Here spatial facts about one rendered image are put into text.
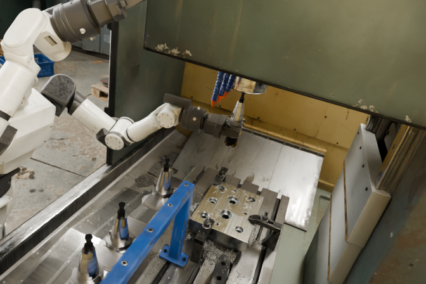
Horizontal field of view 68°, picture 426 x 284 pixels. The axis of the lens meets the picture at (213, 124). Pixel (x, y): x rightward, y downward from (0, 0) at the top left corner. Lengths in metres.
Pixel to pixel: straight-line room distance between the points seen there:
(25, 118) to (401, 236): 1.08
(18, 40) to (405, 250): 0.96
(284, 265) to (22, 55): 1.42
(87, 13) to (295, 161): 1.67
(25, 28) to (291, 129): 1.73
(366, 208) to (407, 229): 0.14
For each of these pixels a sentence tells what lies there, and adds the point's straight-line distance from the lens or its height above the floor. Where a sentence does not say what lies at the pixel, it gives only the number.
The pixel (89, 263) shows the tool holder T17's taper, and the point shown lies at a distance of 0.73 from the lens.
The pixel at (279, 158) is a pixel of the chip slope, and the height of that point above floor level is 0.80.
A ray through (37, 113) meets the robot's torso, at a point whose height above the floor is 1.31.
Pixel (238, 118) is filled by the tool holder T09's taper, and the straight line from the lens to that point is 1.09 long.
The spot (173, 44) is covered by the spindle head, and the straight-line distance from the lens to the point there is 0.77.
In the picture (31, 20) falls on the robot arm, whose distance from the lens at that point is 0.83.
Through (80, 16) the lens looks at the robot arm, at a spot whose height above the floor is 1.69.
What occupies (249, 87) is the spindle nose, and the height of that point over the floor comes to 1.53.
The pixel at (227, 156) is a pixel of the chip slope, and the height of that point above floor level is 0.75.
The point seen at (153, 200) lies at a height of 1.22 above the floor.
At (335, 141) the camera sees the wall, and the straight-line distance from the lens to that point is 2.19.
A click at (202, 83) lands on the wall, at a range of 2.24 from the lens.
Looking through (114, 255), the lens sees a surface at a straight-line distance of 0.81.
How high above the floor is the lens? 1.84
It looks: 26 degrees down
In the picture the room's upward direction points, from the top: 12 degrees clockwise
